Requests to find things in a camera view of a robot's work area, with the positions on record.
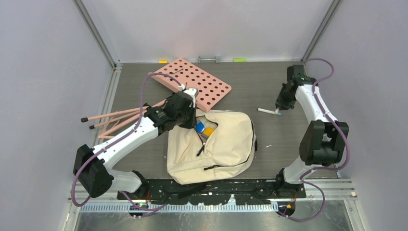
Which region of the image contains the blue eraser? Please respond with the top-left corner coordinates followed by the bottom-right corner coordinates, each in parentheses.
top-left (195, 122), bottom-right (206, 134)

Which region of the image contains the yellow eraser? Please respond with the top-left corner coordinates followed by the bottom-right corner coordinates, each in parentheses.
top-left (202, 127), bottom-right (215, 137)

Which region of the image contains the blue capped white marker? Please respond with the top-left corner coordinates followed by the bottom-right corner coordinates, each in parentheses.
top-left (257, 108), bottom-right (281, 116)

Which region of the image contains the cream canvas backpack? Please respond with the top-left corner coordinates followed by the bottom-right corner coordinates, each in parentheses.
top-left (166, 110), bottom-right (256, 185)

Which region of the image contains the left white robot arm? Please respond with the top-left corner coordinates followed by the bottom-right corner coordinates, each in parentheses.
top-left (73, 88), bottom-right (199, 199)

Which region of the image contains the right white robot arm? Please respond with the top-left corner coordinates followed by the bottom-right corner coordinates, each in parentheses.
top-left (274, 65), bottom-right (349, 198)

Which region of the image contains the pink music stand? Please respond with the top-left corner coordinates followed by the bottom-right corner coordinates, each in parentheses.
top-left (80, 58), bottom-right (232, 139)

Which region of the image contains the green tape piece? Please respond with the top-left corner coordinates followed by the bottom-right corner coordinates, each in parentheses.
top-left (233, 58), bottom-right (247, 63)

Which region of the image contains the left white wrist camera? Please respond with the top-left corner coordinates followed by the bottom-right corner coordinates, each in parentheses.
top-left (178, 84), bottom-right (199, 108)

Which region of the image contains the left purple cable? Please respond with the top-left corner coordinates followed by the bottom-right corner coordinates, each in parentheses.
top-left (70, 72), bottom-right (187, 218)

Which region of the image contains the metal wall bracket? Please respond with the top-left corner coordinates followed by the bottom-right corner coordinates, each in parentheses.
top-left (197, 56), bottom-right (222, 64)

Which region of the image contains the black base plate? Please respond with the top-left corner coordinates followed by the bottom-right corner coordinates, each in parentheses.
top-left (117, 179), bottom-right (306, 205)

